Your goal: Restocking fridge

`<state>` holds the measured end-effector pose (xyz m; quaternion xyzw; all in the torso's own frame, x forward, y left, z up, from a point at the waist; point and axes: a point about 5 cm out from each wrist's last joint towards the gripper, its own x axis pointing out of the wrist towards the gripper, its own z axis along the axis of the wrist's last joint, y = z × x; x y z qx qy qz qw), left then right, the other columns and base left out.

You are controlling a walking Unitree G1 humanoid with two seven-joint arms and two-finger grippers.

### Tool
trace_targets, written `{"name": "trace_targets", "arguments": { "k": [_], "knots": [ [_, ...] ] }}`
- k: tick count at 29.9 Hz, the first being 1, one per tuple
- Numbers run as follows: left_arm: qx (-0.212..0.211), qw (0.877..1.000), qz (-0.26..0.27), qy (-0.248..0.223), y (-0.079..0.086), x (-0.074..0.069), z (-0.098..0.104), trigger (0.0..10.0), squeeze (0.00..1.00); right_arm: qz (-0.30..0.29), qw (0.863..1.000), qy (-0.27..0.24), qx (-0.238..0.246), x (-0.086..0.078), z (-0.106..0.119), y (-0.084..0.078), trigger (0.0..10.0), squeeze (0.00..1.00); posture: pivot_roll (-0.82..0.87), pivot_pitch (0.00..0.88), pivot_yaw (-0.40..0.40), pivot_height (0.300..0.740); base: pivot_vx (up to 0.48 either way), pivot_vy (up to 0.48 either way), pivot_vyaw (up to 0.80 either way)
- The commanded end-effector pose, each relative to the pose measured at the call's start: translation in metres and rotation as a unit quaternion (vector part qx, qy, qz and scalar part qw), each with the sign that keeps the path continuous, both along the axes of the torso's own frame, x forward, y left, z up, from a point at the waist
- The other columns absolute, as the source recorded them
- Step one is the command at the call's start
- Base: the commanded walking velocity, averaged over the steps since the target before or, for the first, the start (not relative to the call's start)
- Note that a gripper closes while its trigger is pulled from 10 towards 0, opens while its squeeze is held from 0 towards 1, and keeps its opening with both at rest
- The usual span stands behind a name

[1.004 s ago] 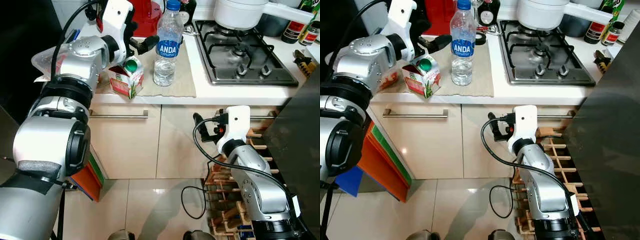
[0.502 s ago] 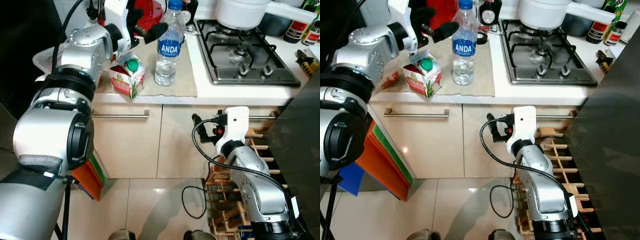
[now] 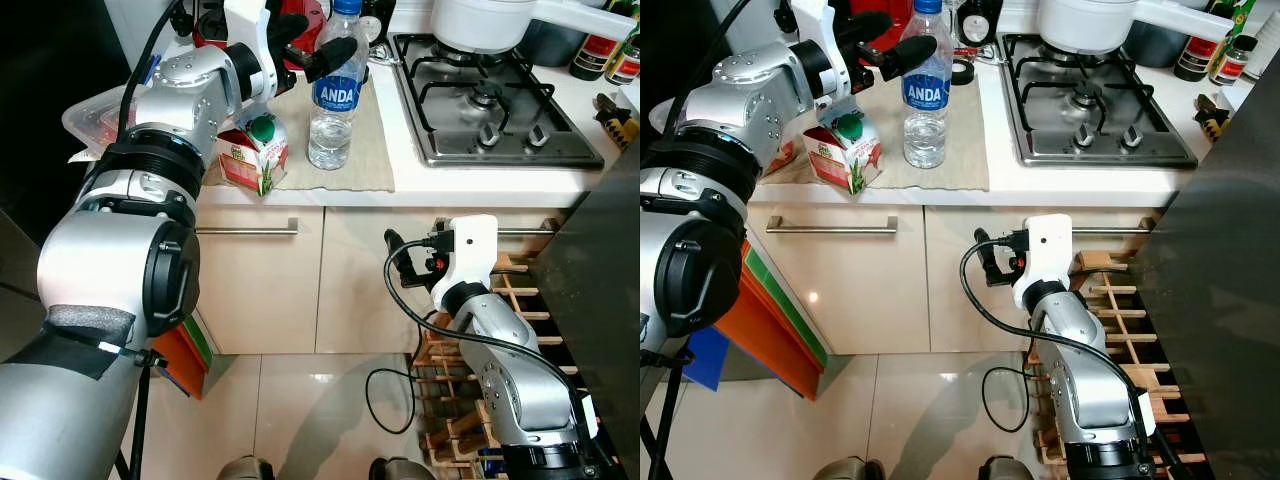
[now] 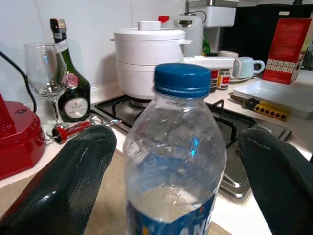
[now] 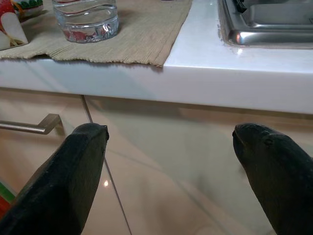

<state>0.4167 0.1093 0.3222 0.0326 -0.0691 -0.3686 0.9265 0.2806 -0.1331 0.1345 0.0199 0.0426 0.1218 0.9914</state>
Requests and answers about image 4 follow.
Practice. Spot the light blue saucer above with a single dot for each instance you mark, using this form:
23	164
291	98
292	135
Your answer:
239	79

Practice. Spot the white countertop appliance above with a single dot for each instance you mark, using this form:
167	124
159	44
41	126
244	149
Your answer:
217	16

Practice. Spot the clear wine glass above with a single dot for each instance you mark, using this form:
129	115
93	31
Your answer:
44	73

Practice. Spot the clear blue capped water bottle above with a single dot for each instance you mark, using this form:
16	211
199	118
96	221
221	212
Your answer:
171	147

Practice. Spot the white flat container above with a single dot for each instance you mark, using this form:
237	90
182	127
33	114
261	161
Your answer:
207	61

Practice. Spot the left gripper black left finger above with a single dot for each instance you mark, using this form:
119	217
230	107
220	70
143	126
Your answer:
56	191

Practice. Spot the steel gas stove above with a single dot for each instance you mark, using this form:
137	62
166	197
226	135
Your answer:
247	122

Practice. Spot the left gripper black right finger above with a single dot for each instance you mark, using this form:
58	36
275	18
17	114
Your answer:
281	191

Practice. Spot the tall red carton box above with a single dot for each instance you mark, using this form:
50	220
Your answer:
286	44

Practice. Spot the red capped bottle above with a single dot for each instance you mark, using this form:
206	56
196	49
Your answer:
163	18

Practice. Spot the dark green champagne bottle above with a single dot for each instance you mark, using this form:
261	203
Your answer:
78	98

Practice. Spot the small red label jar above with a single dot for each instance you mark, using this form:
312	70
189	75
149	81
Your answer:
214	78

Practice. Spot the light blue mug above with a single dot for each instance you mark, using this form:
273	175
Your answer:
244	67

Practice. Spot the white plastic canister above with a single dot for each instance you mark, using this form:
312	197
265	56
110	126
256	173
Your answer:
193	36

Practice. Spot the white lidded cooking pot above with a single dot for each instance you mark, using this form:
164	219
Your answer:
146	54

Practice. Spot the white rectangular tray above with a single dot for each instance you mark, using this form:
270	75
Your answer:
276	94

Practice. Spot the red corkscrew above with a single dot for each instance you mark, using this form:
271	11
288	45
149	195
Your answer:
71	129

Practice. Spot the black box appliance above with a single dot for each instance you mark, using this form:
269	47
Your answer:
252	36

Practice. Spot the red kitchen appliance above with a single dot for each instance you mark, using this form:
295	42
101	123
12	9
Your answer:
17	137

